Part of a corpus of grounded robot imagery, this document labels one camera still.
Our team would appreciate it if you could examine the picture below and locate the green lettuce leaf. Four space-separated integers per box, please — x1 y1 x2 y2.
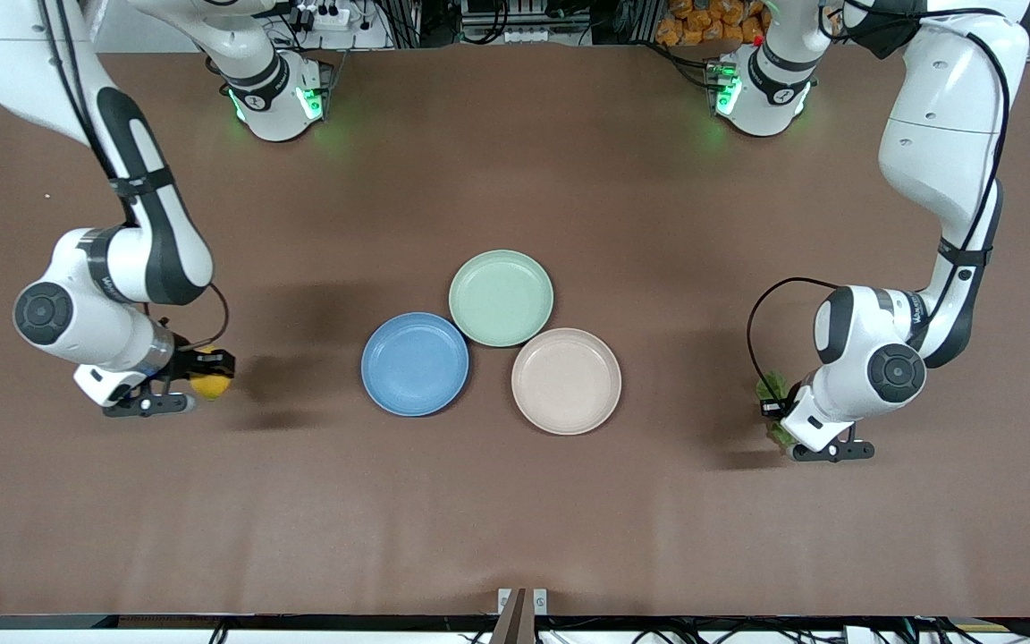
754 370 798 451

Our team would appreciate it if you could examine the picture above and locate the yellow lemon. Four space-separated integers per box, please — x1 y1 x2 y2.
189 346 232 402

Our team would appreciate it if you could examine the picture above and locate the blue round plate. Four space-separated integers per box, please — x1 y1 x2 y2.
360 311 471 418

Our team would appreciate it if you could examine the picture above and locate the beige round plate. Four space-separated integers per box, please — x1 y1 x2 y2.
511 327 623 436

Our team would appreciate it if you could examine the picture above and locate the green round plate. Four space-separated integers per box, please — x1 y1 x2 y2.
448 250 555 348

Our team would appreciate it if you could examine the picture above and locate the white power strip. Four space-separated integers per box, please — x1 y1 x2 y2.
293 3 353 33

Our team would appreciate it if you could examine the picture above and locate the bag of orange fruits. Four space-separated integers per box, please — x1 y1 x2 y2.
655 0 771 47

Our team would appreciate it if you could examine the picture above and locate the grey equipment rack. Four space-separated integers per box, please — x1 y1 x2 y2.
460 0 596 46

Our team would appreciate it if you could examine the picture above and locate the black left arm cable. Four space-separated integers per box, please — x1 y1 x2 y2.
745 4 1014 414

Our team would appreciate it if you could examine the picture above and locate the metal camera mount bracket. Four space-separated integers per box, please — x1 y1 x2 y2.
490 587 550 644

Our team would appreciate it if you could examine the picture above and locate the black cable at arm base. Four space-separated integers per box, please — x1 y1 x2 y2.
649 40 722 90

